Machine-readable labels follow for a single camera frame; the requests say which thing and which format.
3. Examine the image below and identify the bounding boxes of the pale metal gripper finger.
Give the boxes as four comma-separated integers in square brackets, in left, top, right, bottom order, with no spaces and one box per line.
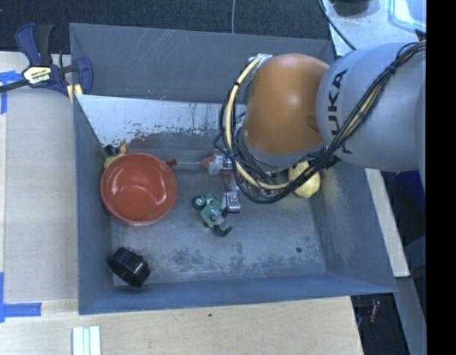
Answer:
[208,153,224,176]
[212,192,242,232]

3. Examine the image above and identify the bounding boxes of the red thin-shaft tool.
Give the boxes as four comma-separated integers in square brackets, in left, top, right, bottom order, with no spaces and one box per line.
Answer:
[163,155,233,175]

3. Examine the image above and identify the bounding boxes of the black round cap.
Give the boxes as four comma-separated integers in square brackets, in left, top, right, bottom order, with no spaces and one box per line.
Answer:
[106,246,152,288]

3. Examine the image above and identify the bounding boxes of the yellow and black toy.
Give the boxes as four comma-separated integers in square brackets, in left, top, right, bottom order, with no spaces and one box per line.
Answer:
[103,143,128,169]

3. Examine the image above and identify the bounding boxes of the grey metal bin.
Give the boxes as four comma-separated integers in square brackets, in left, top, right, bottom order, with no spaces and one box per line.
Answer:
[68,22,399,316]

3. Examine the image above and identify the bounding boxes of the red-orange bowl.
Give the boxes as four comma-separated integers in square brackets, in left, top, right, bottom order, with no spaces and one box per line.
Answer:
[99,152,179,227]

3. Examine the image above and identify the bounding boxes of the yellow lemon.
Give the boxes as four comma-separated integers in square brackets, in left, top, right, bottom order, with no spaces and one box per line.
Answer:
[287,159,322,199]

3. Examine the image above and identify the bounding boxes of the green toy motorcycle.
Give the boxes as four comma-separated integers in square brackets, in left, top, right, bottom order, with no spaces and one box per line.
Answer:
[191,192,234,238]

